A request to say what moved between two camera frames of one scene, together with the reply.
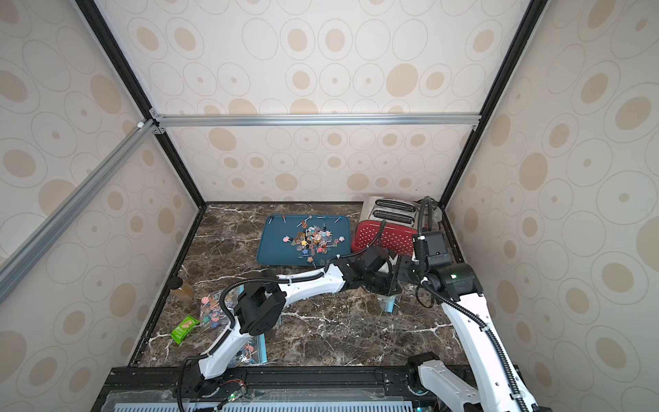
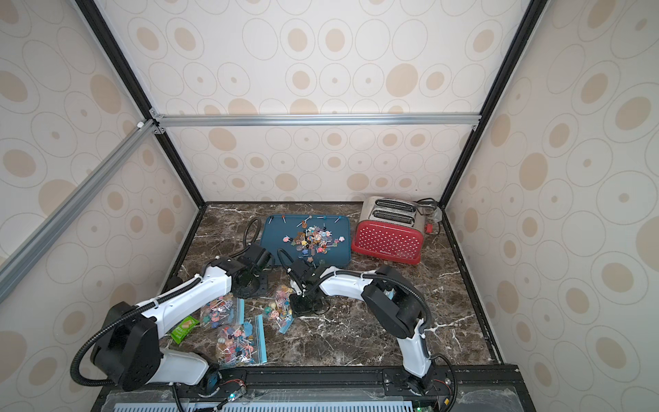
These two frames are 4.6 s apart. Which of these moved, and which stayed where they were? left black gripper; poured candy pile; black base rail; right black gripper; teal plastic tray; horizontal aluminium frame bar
Moved: left black gripper; right black gripper
Stayed: teal plastic tray; poured candy pile; black base rail; horizontal aluminium frame bar
